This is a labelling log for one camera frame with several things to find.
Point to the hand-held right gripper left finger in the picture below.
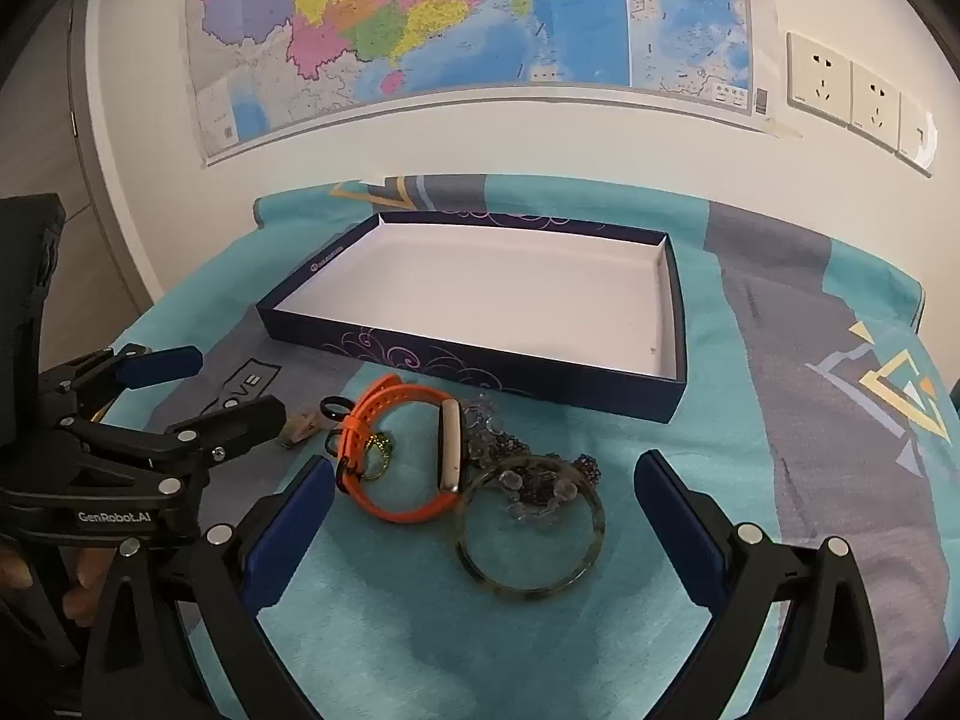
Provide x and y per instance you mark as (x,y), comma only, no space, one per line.
(292,532)

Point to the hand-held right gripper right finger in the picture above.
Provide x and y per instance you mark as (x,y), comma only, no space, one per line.
(675,532)

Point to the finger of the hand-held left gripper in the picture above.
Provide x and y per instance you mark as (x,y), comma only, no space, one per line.
(165,364)
(240,424)

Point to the orange smart watch band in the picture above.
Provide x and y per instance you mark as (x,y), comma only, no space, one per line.
(390,510)

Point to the tortoiseshell green bangle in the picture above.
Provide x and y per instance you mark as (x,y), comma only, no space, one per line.
(480,570)

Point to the navy shallow cardboard box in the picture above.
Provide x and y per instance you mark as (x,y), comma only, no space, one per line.
(487,292)

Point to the person's left hand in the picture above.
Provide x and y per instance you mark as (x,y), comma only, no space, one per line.
(90,574)

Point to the teal grey printed blanket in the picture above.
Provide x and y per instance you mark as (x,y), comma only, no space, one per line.
(787,360)

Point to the piece of masking tape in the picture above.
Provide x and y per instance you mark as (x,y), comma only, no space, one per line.
(784,129)

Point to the colourful wall map poster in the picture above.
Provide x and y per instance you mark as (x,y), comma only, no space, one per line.
(465,7)

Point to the white wall socket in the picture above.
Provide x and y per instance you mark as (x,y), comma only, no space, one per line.
(875,106)
(819,79)

